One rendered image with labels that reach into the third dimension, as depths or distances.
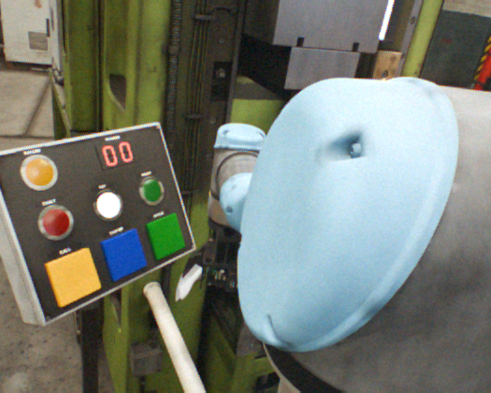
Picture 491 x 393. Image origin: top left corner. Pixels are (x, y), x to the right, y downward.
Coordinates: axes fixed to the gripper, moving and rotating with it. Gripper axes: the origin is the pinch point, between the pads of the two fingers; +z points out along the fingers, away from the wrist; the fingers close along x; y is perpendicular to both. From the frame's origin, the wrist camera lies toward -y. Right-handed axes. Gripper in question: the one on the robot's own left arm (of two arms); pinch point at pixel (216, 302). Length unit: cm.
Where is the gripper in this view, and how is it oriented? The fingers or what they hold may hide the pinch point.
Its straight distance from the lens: 85.2
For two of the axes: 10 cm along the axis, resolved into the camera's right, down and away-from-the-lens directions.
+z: -1.4, 8.8, 4.5
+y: 0.1, 4.5, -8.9
